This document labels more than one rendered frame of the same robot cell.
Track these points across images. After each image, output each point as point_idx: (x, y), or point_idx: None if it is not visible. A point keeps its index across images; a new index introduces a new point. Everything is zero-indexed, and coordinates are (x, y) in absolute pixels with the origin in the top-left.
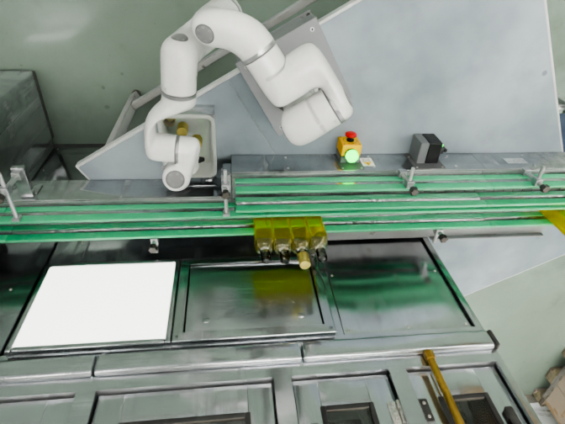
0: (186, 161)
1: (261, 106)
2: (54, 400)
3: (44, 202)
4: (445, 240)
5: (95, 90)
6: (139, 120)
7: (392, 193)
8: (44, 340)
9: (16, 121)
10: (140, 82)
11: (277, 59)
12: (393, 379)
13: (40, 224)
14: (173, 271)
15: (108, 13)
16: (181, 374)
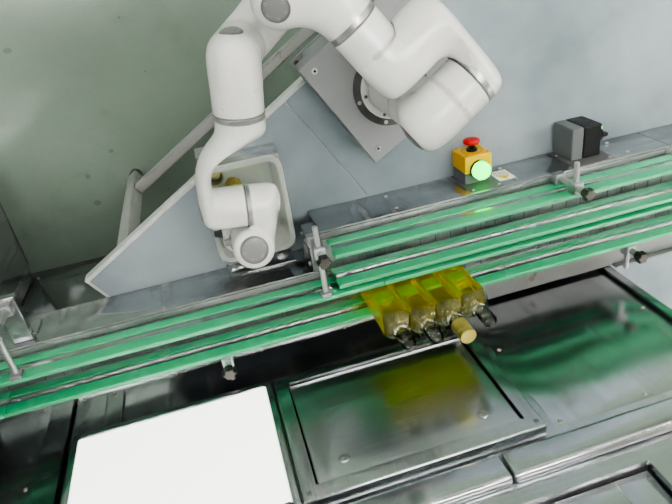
0: (265, 219)
1: (344, 124)
2: None
3: (51, 342)
4: (644, 258)
5: (77, 182)
6: (147, 211)
7: (549, 211)
8: None
9: None
10: (139, 156)
11: (384, 24)
12: (664, 474)
13: (50, 378)
14: (267, 399)
15: (79, 70)
16: None
